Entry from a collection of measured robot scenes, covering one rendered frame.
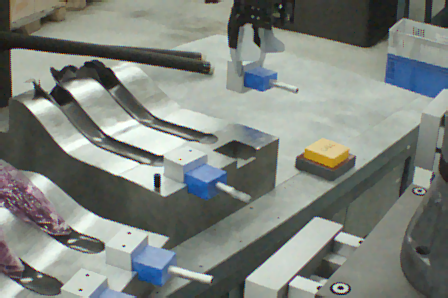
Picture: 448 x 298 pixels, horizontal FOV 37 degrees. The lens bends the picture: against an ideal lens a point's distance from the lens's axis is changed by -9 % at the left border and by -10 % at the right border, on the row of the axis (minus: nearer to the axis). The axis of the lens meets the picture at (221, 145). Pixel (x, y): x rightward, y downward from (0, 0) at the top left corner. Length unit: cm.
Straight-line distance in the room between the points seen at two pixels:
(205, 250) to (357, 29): 395
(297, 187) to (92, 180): 34
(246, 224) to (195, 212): 9
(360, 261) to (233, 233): 50
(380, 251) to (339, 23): 435
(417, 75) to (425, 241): 354
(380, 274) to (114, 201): 56
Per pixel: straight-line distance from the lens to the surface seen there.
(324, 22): 495
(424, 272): 54
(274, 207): 113
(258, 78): 124
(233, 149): 113
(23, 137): 119
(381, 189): 159
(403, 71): 410
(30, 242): 91
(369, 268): 57
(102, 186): 105
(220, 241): 103
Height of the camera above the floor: 135
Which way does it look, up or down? 25 degrees down
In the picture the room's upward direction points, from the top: 3 degrees clockwise
